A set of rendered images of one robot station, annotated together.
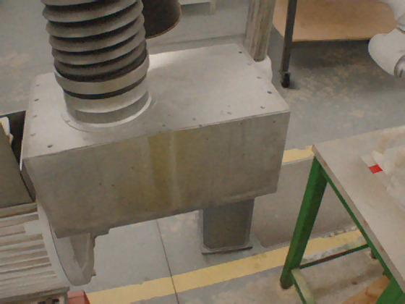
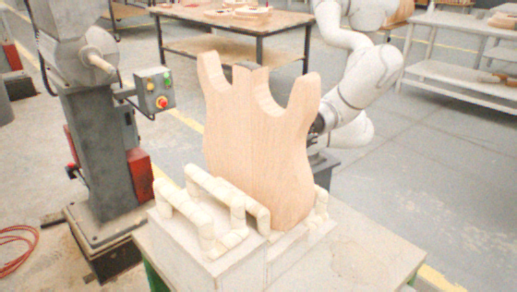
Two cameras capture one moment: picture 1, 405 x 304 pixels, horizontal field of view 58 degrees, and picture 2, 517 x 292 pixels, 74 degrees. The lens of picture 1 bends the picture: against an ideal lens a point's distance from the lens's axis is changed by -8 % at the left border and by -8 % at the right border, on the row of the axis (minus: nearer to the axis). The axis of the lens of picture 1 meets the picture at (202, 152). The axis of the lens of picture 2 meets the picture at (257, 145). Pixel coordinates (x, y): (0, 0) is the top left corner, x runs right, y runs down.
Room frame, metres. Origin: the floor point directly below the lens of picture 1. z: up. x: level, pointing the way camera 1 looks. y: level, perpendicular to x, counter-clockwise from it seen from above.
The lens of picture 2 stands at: (0.43, -1.34, 1.67)
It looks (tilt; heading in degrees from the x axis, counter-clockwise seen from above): 31 degrees down; 64
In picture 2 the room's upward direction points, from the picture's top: straight up
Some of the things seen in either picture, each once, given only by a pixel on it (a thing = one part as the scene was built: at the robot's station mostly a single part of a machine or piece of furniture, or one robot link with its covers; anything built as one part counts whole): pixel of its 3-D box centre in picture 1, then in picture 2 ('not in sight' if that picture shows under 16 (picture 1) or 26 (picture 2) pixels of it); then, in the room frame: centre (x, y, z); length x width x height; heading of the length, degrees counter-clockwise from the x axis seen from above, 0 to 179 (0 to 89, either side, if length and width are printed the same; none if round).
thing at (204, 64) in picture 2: not in sight; (213, 70); (0.69, -0.59, 1.40); 0.07 x 0.04 x 0.09; 108
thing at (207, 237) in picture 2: not in sight; (207, 239); (0.56, -0.86, 1.15); 0.03 x 0.03 x 0.09
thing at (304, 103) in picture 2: not in sight; (298, 98); (0.77, -0.84, 1.41); 0.07 x 0.04 x 0.10; 108
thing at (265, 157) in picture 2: not in sight; (252, 146); (0.73, -0.71, 1.25); 0.35 x 0.04 x 0.40; 108
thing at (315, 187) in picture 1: (301, 234); not in sight; (0.95, -0.41, 0.45); 0.05 x 0.05 x 0.90; 15
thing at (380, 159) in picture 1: (382, 163); not in sight; (0.85, -0.57, 0.96); 0.11 x 0.03 x 0.03; 19
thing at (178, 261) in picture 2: not in sight; (206, 249); (0.58, -0.76, 1.02); 0.27 x 0.15 x 0.17; 109
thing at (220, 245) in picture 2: not in sight; (227, 241); (0.60, -0.85, 1.12); 0.11 x 0.03 x 0.03; 19
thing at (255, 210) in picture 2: not in sight; (239, 197); (0.69, -0.73, 1.12); 0.20 x 0.03 x 0.03; 108
